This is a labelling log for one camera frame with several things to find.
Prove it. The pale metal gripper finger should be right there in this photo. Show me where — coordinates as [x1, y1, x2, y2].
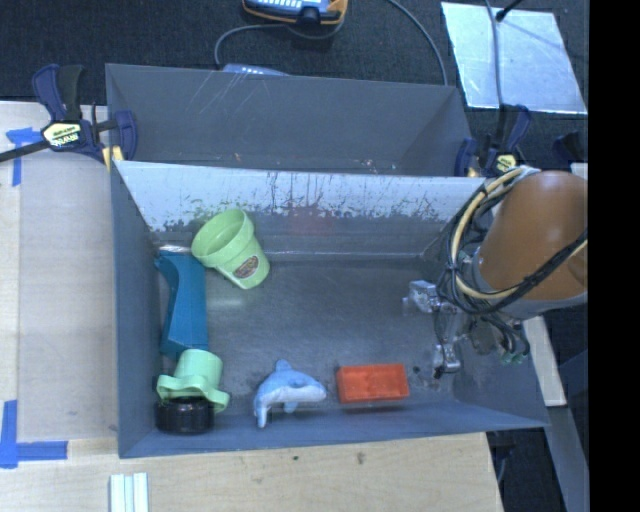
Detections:
[402, 279, 442, 315]
[430, 343, 462, 380]

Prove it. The orange flat block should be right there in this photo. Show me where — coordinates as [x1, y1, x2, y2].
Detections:
[334, 362, 412, 406]

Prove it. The grey metal bin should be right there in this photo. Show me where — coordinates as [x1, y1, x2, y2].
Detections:
[104, 62, 552, 460]

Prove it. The blue toy dolphin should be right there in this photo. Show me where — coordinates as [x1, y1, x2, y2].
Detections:
[251, 358, 328, 430]

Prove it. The light green plastic cup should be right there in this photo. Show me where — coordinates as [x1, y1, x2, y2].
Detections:
[190, 207, 272, 291]

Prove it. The teal spray bottle green head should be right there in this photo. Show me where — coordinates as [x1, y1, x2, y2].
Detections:
[153, 248, 232, 415]

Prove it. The black round cap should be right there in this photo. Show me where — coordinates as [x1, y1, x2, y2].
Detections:
[155, 396, 216, 435]

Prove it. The pale wood board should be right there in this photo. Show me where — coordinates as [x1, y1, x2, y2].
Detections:
[16, 148, 121, 444]

